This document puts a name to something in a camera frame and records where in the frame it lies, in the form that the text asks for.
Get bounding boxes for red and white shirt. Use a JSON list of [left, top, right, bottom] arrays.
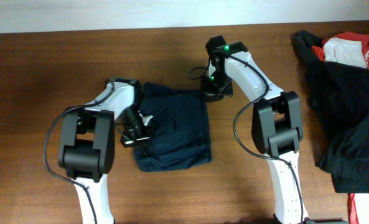
[[319, 32, 369, 223]]

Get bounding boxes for black garment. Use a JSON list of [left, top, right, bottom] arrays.
[[292, 30, 369, 194]]

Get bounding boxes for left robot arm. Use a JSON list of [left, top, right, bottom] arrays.
[[58, 78, 153, 223]]

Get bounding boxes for navy blue shorts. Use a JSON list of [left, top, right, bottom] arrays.
[[134, 83, 212, 172]]

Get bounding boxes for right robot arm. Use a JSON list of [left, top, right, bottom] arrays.
[[201, 35, 309, 223]]

